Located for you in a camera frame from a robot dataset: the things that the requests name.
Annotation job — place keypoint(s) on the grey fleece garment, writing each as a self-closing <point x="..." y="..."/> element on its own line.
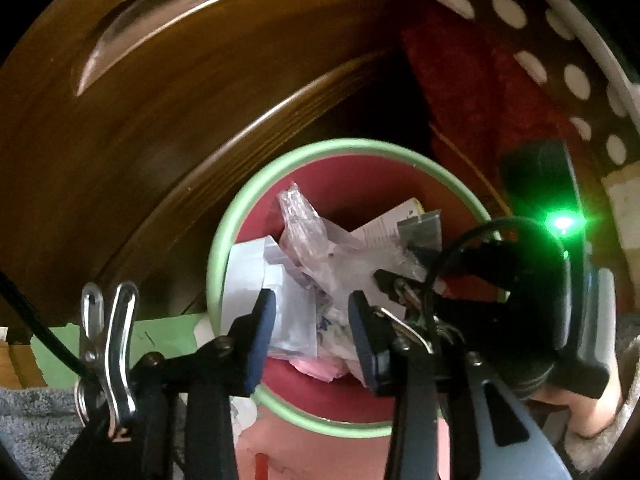
<point x="35" y="435"/>

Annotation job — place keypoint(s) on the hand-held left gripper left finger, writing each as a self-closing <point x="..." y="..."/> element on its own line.
<point x="262" y="340"/>

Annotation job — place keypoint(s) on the green mat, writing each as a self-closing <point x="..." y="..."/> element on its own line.
<point x="160" y="340"/>

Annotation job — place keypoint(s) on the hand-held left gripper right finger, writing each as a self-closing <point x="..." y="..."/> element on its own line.
<point x="361" y="340"/>

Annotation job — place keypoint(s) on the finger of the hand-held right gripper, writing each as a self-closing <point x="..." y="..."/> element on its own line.
<point x="390" y="280"/>

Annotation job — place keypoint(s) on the person's right hand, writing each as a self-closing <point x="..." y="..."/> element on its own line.
<point x="595" y="412"/>

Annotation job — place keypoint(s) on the cream patterned sheet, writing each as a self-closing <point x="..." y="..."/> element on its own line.
<point x="622" y="210"/>

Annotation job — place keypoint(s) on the brown white dotted blanket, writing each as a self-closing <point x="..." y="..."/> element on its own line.
<point x="550" y="52"/>

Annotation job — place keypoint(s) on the red cloth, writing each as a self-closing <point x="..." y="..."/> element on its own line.
<point x="475" y="85"/>

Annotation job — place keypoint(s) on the white paper carton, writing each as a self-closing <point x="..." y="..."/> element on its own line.
<point x="250" y="275"/>

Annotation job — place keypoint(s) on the white printed wrapper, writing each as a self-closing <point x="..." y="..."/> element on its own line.
<point x="335" y="330"/>

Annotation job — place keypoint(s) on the white crumpled tissue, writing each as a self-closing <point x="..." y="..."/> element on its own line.
<point x="246" y="415"/>

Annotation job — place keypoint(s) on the patterned clear plastic bag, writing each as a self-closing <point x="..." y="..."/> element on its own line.
<point x="320" y="255"/>

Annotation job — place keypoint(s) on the green rimmed red bin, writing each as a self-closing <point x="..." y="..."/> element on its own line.
<point x="350" y="180"/>

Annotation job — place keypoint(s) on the dark wooden nightstand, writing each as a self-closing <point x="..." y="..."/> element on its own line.
<point x="150" y="135"/>

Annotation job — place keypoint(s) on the silver foil packet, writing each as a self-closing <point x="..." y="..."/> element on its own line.
<point x="420" y="230"/>

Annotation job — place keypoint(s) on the metal spring clip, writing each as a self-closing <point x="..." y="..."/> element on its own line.
<point x="117" y="360"/>

